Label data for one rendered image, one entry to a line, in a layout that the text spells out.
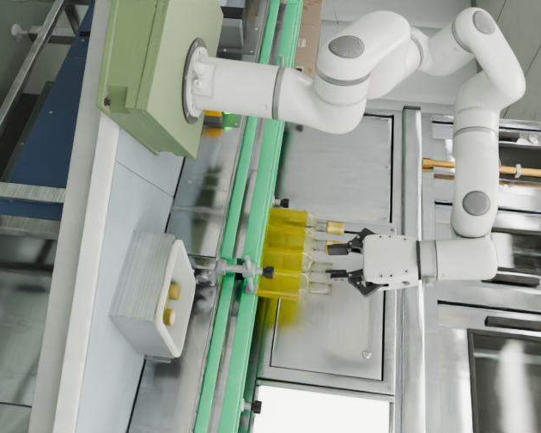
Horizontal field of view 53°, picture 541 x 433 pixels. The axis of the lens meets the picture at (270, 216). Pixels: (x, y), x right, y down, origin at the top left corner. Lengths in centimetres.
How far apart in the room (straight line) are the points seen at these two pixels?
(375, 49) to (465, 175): 28
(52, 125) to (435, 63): 96
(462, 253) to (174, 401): 65
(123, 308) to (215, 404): 34
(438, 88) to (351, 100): 534
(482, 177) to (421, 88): 523
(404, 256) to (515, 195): 80
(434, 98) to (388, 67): 516
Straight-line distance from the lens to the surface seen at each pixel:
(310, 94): 98
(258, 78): 97
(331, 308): 145
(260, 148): 138
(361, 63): 91
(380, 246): 104
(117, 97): 86
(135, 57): 86
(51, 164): 146
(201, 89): 98
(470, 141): 110
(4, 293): 167
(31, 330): 159
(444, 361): 150
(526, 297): 162
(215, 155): 135
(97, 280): 93
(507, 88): 111
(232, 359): 123
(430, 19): 709
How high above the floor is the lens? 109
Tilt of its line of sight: 5 degrees down
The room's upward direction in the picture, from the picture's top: 96 degrees clockwise
